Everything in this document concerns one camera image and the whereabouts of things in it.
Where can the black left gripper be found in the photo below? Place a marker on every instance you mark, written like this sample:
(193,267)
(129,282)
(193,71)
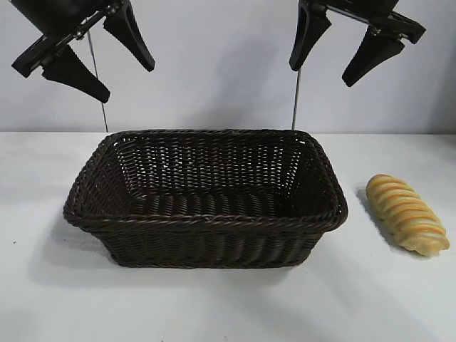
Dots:
(67,18)

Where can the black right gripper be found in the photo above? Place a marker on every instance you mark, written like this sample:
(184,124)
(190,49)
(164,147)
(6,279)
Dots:
(356,9)

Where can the long twisted bread loaf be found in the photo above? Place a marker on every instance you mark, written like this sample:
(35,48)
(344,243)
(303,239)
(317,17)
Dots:
(406,213)

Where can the dark brown wicker basket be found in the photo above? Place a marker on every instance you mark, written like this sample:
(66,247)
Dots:
(199,235)

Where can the thin metal rod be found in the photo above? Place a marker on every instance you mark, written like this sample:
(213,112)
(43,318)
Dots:
(94,64)
(295,103)

